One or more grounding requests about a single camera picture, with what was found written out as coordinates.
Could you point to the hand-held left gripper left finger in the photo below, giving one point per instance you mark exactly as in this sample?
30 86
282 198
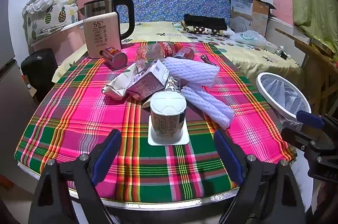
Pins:
105 152

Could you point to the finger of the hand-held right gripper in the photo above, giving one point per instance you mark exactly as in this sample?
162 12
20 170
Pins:
309 118
295 135

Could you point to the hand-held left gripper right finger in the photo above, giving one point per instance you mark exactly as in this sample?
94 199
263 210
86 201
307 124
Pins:
229 155

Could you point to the white round waste bin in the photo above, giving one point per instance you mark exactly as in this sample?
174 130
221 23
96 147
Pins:
272 102

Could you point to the white square coaster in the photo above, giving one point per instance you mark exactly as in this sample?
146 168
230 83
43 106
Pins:
158 142

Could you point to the white foam net sleeve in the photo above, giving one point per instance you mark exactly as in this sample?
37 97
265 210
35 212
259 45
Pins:
208 105
190 70

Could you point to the instant noodle cup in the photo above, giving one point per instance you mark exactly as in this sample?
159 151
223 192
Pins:
167 118

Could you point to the cream paper packet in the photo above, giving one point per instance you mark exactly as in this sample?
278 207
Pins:
120 82

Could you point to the purple drink carton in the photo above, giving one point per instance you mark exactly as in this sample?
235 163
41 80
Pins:
148 81

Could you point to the patterned wrapper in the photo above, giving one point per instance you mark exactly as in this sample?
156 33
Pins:
171 85

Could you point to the red drink can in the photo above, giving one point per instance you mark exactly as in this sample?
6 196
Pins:
113 57
184 53

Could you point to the small dark wrapper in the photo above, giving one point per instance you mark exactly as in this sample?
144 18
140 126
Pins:
205 58

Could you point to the clear plastic bottle red label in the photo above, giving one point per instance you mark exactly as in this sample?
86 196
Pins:
151 50

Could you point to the translucent bin liner bag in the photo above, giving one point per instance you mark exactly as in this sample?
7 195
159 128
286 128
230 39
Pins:
285 94

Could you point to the pink green plaid tablecloth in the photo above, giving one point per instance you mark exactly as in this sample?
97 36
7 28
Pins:
92 113

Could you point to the wooden chair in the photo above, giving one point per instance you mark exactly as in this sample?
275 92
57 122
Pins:
311 60

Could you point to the small black object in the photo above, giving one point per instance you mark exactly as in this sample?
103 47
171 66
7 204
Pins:
284 55

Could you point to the white bowl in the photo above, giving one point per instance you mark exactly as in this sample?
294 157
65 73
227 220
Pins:
270 46

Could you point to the white cabinet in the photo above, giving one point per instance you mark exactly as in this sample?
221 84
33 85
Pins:
280 28

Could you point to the white plastic bag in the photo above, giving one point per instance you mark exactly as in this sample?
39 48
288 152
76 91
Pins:
249 37

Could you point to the black suitcase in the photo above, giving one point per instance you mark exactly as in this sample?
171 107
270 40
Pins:
39 73

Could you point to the pink storage box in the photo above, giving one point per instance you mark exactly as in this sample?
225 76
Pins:
71 41

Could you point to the white kettle box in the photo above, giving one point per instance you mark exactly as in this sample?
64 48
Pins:
100 36

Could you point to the white fruit print cloth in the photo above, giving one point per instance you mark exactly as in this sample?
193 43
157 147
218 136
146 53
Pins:
211 40

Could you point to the open cardboard box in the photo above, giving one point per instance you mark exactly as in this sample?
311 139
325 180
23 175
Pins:
253 12

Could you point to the brown polka dot cloth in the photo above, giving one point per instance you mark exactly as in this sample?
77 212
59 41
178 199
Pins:
200 30

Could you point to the yellow pineapple bedsheet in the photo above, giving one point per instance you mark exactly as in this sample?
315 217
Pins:
163 31

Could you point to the black folded clothing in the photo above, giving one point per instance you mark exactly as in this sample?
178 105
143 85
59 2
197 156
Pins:
204 21

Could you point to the steel electric kettle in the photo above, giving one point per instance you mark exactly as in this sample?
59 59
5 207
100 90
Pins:
100 7

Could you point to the pineapple print quilt pile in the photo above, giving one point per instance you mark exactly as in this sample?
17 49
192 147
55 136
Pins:
50 15

